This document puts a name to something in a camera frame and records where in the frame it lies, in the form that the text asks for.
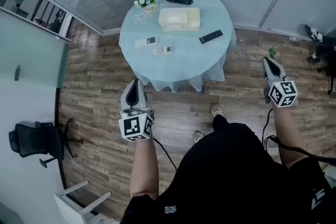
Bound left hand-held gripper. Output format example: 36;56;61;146
118;78;155;143

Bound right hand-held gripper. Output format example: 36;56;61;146
262;57;299;109

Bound small white keypad remote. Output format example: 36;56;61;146
153;45;174;56

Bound white remote with red button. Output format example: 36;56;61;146
134;35;159;48

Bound black remote control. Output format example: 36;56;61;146
198;29;224;45

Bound cream plastic organizer box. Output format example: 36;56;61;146
158;7;202;32

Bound person's right forearm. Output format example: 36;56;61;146
272;104;308;169

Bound person's left forearm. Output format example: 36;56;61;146
130;136;160;200

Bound light blue tablecloth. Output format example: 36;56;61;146
118;0;236;92

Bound person's left shoe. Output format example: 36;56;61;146
193;130;205;143

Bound artificial flowers in pot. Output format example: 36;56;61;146
133;0;160;13

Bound black office chair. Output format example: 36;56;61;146
8;118;84;168

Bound frosted glass door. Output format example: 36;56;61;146
0;12;71;89

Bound person's black shirt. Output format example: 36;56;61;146
119;114;336;224

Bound white stool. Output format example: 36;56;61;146
54;180;113;224

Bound white bookshelf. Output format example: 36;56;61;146
0;0;76;40

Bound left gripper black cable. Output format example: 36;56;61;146
152;137;178;171

